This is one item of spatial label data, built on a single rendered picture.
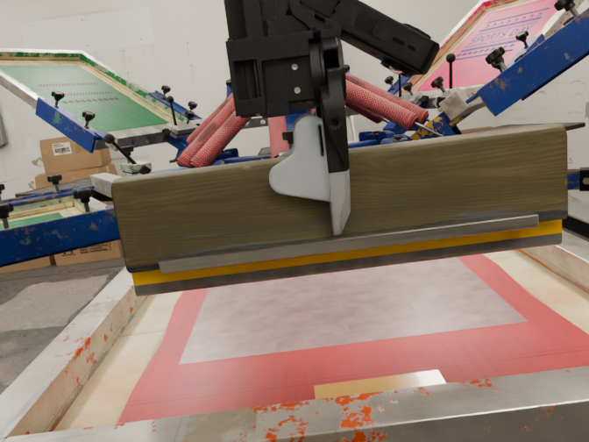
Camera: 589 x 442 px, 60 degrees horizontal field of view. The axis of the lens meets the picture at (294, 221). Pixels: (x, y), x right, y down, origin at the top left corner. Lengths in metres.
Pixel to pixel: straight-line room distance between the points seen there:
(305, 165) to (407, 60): 0.11
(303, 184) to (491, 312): 0.27
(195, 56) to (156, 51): 0.37
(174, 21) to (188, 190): 4.77
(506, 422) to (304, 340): 0.23
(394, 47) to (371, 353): 0.27
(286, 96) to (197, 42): 4.72
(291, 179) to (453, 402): 0.19
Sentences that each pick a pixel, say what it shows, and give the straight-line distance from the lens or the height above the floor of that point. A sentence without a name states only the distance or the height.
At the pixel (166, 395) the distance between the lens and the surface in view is 0.48.
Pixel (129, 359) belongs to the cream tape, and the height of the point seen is 0.95.
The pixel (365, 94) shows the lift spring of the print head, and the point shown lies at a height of 1.18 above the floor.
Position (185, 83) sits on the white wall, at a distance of 5.09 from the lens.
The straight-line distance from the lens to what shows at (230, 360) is 0.51.
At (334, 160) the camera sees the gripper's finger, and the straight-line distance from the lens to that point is 0.37.
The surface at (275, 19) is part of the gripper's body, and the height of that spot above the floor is 1.25.
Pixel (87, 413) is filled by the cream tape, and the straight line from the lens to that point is 0.49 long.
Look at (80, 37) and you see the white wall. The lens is 5.37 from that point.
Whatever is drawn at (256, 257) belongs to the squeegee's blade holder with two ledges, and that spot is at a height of 1.07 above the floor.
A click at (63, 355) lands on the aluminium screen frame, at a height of 0.99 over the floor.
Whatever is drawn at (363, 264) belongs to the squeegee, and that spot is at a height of 1.05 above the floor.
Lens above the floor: 1.19
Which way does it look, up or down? 13 degrees down
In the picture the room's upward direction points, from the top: 7 degrees counter-clockwise
